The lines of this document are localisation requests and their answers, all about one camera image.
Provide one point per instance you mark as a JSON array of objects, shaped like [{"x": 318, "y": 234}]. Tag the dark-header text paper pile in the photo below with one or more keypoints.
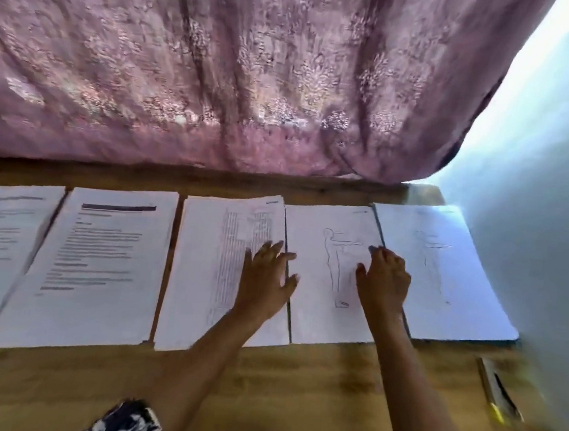
[{"x": 90, "y": 285}]

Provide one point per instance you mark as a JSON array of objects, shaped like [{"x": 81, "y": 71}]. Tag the person's left forearm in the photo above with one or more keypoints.
[{"x": 201, "y": 374}]

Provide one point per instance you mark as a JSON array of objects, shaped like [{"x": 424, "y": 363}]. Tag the table-print paper pile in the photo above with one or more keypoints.
[{"x": 199, "y": 285}]

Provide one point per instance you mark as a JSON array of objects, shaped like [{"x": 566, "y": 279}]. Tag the pink patterned curtain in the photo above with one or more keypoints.
[{"x": 248, "y": 61}]

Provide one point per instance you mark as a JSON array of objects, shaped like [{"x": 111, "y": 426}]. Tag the person's left hand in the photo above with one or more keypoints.
[{"x": 263, "y": 288}]

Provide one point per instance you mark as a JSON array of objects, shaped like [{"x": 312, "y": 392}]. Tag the silver yellow black stapler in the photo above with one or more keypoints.
[{"x": 498, "y": 390}]

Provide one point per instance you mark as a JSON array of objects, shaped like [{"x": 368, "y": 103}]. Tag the grey-header text paper pile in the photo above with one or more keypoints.
[{"x": 3, "y": 258}]

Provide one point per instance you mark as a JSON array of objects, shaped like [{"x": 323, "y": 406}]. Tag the person's right forearm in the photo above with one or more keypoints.
[{"x": 418, "y": 393}]

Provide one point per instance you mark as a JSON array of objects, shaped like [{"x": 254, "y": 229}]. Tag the person's right hand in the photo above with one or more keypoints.
[{"x": 383, "y": 286}]

